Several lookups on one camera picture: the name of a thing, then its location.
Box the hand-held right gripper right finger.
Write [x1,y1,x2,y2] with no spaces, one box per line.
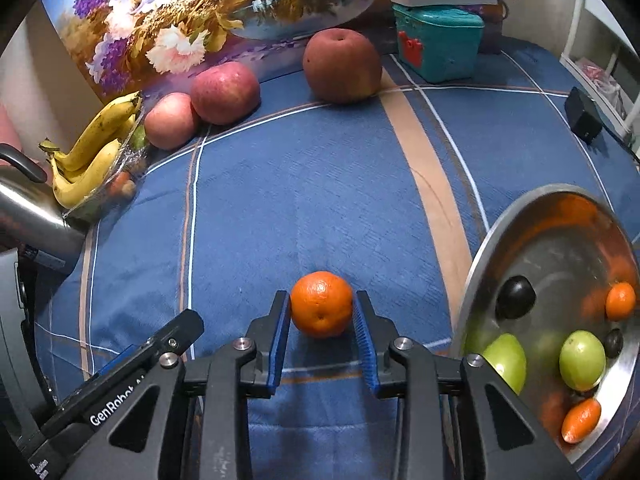
[351,289,569,480]

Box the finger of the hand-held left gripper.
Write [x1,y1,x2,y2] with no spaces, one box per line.
[92,309,205,386]

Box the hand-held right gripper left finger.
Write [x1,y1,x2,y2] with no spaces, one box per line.
[107,290,292,480]

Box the medium orange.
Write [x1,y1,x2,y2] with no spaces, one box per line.
[290,271,354,339]

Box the green jujube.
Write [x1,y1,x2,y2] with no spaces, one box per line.
[558,330,607,392]
[480,333,528,396]

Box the dark plum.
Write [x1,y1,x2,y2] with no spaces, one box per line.
[495,275,537,321]
[601,328,625,359]

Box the stainless steel bowl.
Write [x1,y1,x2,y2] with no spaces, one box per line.
[450,183,640,466]

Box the large orange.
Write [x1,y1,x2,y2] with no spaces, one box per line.
[561,398,602,444]

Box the small orange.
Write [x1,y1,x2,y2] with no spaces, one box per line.
[107,171,132,197]
[605,281,638,322]

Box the blue plaid tablecloth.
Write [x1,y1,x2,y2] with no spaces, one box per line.
[32,35,640,480]

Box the clear plastic container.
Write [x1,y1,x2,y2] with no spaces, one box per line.
[65,110,151,223]

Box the yellow banana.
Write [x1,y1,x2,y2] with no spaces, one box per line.
[40,91,143,173]
[50,137,123,209]

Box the stainless steel kettle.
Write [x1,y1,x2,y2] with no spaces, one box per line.
[0,144,88,273]

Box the pale pink apple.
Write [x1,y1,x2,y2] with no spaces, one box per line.
[144,92,201,151]

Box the dark red apple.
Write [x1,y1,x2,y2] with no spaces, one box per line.
[302,28,383,105]

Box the floral painting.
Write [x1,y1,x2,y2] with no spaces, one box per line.
[40,0,501,106]

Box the teal plastic box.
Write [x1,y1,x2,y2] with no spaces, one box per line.
[392,4,486,84]

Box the black power adapter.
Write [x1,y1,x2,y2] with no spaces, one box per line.
[564,86,604,142]

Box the white metal rack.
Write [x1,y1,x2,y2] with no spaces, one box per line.
[560,0,640,156]

